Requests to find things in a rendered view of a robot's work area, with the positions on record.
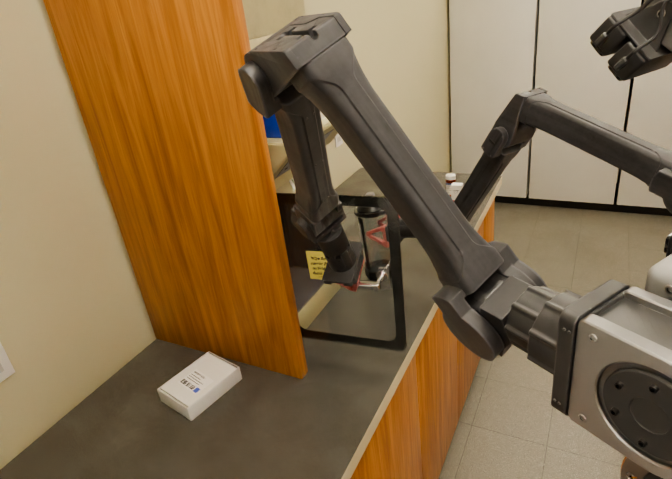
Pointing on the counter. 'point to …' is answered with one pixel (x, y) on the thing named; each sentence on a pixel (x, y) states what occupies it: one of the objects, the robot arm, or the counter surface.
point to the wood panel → (182, 157)
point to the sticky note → (316, 264)
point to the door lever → (373, 282)
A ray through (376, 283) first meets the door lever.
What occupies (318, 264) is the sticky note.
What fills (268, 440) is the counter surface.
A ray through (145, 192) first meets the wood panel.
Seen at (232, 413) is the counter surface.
